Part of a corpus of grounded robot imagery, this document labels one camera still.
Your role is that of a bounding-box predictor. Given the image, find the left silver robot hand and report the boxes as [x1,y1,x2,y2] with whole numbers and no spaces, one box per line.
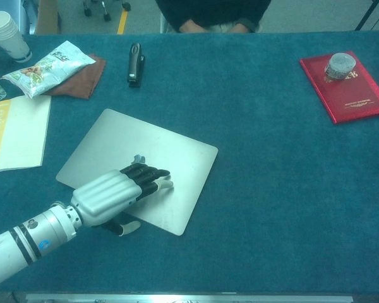
[70,161,175,237]

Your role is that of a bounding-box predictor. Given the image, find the silver laptop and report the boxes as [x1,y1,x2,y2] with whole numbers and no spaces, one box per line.
[55,108,219,237]

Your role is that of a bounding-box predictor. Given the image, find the white yellow Lexicon notebook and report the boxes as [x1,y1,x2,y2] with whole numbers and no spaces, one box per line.
[0,95,52,174]

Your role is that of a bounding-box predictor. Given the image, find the brown folded cloth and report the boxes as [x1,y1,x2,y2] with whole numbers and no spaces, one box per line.
[45,53,107,101]

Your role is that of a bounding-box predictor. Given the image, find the black stapler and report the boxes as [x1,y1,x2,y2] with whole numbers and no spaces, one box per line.
[126,42,145,88]

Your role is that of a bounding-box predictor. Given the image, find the white nut snack bag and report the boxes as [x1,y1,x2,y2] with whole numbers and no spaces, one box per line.
[0,40,97,99]

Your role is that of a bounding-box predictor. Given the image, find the blue table cloth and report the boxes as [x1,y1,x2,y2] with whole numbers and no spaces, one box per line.
[0,30,379,294]

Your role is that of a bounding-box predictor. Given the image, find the office chair wheel base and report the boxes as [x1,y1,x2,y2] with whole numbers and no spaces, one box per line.
[83,0,132,22]

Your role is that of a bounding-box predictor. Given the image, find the stack of paper cups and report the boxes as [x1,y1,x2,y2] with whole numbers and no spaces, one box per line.
[0,10,33,63]

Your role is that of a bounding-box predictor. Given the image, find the brown cardboard box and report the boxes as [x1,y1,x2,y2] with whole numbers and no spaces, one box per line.
[34,0,63,35]

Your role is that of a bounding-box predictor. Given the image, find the person in dark clothes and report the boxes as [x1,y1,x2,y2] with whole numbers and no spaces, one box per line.
[154,0,272,34]

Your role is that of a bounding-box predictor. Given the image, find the red hardcover certificate folder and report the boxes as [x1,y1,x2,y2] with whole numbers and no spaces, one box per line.
[299,50,379,124]

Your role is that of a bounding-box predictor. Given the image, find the black tripod leg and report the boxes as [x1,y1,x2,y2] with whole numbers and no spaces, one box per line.
[354,0,379,32]

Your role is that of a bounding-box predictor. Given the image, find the aluminium profile rail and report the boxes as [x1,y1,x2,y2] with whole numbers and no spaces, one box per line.
[25,293,354,303]

